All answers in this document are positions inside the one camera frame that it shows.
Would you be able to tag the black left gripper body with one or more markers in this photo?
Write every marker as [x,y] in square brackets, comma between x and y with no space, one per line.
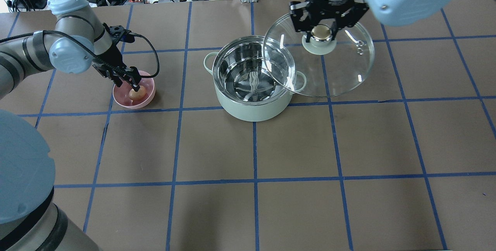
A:
[112,58]

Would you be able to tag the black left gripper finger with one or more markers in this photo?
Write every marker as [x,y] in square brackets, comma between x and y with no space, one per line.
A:
[117,81]
[135,85]

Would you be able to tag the brown egg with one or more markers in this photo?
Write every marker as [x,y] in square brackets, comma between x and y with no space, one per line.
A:
[137,96]

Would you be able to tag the glass pot lid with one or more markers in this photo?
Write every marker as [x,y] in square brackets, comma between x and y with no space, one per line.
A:
[332,68]

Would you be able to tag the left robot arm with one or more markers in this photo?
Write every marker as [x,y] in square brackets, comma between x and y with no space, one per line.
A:
[30,220]

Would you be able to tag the light green electric pot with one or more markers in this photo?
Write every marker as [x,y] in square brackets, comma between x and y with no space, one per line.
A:
[255,77]

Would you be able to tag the pink bowl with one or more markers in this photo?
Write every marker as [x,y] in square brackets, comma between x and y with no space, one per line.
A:
[121,97]

